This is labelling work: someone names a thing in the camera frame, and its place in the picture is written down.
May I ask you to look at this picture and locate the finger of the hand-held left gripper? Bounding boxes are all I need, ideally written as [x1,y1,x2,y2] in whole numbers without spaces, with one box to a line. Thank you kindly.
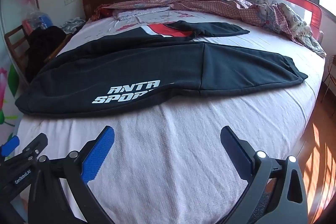
[0,135,20,159]
[16,133,48,161]

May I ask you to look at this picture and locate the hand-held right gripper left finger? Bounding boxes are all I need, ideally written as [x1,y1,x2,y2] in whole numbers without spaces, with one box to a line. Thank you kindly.
[28,126,115,224]

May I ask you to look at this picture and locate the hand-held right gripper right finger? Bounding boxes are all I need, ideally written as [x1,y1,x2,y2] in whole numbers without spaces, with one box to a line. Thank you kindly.
[220,126,307,224]

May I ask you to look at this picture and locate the dark printed sports pants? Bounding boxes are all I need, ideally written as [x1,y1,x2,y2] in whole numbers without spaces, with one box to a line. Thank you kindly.
[15,20,308,119]

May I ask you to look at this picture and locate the floral printed panel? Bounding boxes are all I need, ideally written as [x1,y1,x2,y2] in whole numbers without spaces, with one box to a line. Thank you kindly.
[0,0,40,135]

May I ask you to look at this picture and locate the black clothes pile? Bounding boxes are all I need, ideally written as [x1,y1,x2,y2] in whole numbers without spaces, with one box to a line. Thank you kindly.
[25,26,67,81]

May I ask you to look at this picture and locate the wooden chair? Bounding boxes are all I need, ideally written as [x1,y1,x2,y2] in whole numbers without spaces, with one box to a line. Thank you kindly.
[4,25,72,83]

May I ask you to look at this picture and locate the grey patterned cloth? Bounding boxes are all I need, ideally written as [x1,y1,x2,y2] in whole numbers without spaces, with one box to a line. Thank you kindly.
[61,18,86,34]

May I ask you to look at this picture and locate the clear plastic bag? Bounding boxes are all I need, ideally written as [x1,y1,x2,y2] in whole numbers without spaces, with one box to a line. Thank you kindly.
[22,10,53,30]

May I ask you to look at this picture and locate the red pillow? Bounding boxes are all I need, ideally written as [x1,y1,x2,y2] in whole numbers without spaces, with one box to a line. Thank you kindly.
[99,7,114,18]

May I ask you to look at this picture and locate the white printed pillow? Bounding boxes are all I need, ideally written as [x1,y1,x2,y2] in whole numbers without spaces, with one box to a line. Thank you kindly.
[113,7,179,24]

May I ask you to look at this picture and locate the pink checked quilt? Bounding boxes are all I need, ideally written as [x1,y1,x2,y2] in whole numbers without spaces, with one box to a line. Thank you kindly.
[96,0,327,58]

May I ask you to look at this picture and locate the rattan wire chair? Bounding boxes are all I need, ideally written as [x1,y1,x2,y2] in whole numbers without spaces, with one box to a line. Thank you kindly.
[322,54,336,102]

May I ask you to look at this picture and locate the red bed rail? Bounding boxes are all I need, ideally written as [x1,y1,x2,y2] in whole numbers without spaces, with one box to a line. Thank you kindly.
[202,0,322,42]

